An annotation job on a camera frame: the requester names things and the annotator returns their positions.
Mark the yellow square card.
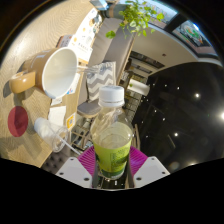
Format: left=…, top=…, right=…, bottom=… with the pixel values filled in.
left=65, top=112, right=77, bottom=130

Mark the group of ceiling spotlights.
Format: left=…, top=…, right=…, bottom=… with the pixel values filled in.
left=146, top=83, right=224, bottom=168

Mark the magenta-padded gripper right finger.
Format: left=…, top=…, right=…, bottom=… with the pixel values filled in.
left=127, top=145, right=171, bottom=189

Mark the grey sofa with wooden frame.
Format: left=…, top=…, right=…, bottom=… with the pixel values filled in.
left=71, top=3, right=136, bottom=151

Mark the white printed menu pamphlet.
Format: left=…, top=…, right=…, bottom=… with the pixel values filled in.
left=68, top=6, right=100, bottom=64

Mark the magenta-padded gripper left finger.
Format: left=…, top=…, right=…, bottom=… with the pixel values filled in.
left=54, top=145, right=98, bottom=188

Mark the window with festive decals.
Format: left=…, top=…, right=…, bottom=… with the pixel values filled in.
left=143, top=0, right=216, bottom=56

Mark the white paper napkin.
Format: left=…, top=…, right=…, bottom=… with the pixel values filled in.
left=48, top=105, right=68, bottom=128

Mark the grey white chevron pillow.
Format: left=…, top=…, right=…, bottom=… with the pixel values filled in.
left=85, top=60, right=118, bottom=103

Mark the clear bottle with green label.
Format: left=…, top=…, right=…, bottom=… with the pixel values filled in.
left=89, top=84, right=134, bottom=181

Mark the green potted plant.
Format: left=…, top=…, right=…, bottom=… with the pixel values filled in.
left=104, top=0, right=166, bottom=39

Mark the small pinkish box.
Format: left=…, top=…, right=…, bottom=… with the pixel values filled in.
left=56, top=34, right=73, bottom=48

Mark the flat round red coaster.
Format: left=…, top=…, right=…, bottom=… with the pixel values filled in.
left=7, top=105, right=30, bottom=138

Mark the clear plastic cup with straw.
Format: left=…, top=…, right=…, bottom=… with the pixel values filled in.
left=33, top=116, right=83, bottom=157

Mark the white round pillar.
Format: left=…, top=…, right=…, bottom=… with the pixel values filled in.
left=128, top=78, right=151, bottom=97

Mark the tan ceramic mug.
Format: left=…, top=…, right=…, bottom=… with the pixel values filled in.
left=8, top=46, right=79, bottom=100

